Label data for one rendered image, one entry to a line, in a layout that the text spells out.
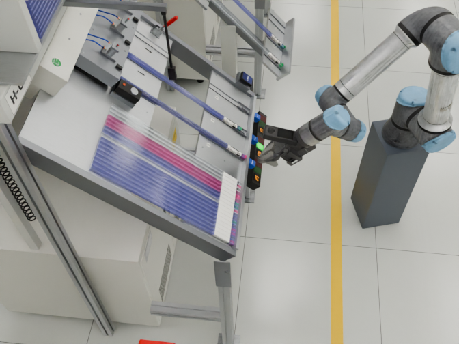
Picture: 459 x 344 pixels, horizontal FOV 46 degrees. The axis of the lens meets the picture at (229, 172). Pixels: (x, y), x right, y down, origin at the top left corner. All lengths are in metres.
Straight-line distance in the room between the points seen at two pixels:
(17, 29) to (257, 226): 1.61
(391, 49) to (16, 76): 1.11
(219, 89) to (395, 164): 0.77
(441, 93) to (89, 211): 1.23
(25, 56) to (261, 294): 1.50
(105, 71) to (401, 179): 1.32
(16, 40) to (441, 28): 1.15
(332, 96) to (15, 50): 0.99
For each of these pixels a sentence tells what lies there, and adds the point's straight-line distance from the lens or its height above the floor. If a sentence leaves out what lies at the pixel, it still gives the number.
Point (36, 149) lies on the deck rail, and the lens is 1.41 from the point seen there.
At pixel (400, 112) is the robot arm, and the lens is 2.10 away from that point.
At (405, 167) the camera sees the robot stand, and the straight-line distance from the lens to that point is 2.28.
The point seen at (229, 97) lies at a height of 0.79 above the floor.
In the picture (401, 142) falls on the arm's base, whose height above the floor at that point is 0.58.
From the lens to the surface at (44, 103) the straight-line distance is 1.50.
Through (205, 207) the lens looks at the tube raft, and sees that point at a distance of 1.64.
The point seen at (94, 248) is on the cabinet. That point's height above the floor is 0.62.
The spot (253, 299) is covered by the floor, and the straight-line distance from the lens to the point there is 2.38.
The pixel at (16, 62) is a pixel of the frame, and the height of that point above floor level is 1.39.
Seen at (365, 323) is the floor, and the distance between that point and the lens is 2.40.
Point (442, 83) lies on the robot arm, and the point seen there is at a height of 1.00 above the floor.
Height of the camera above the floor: 2.18
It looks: 53 degrees down
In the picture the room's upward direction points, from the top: 2 degrees counter-clockwise
